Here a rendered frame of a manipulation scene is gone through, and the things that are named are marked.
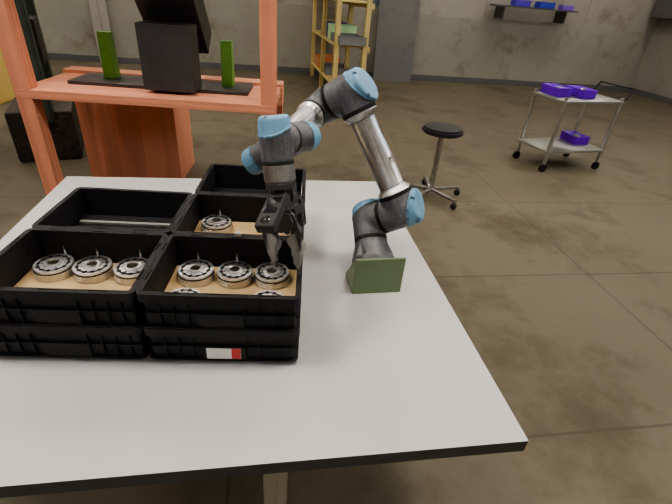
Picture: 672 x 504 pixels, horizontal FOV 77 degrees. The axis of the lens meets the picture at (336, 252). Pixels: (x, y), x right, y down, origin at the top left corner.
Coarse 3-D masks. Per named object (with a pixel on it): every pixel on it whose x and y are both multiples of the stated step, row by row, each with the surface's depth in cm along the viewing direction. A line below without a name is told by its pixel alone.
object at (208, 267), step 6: (186, 264) 126; (204, 264) 126; (210, 264) 126; (180, 270) 122; (186, 270) 122; (204, 270) 123; (210, 270) 123; (180, 276) 120; (186, 276) 120; (192, 276) 121; (198, 276) 121; (204, 276) 121
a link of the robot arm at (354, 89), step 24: (360, 72) 130; (336, 96) 132; (360, 96) 129; (360, 120) 133; (360, 144) 138; (384, 144) 136; (384, 168) 137; (384, 192) 140; (408, 192) 139; (384, 216) 143; (408, 216) 139
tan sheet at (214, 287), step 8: (176, 272) 127; (216, 272) 128; (296, 272) 131; (176, 280) 123; (216, 280) 125; (168, 288) 120; (176, 288) 120; (200, 288) 121; (208, 288) 121; (216, 288) 121; (224, 288) 122; (240, 288) 122; (248, 288) 123; (256, 288) 123; (288, 288) 124
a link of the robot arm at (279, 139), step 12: (264, 120) 93; (276, 120) 93; (288, 120) 95; (264, 132) 94; (276, 132) 94; (288, 132) 96; (264, 144) 95; (276, 144) 94; (288, 144) 96; (264, 156) 96; (276, 156) 95; (288, 156) 97
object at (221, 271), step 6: (222, 264) 126; (228, 264) 127; (240, 264) 127; (246, 264) 128; (222, 270) 124; (246, 270) 125; (222, 276) 121; (228, 276) 122; (234, 276) 122; (240, 276) 122; (246, 276) 122
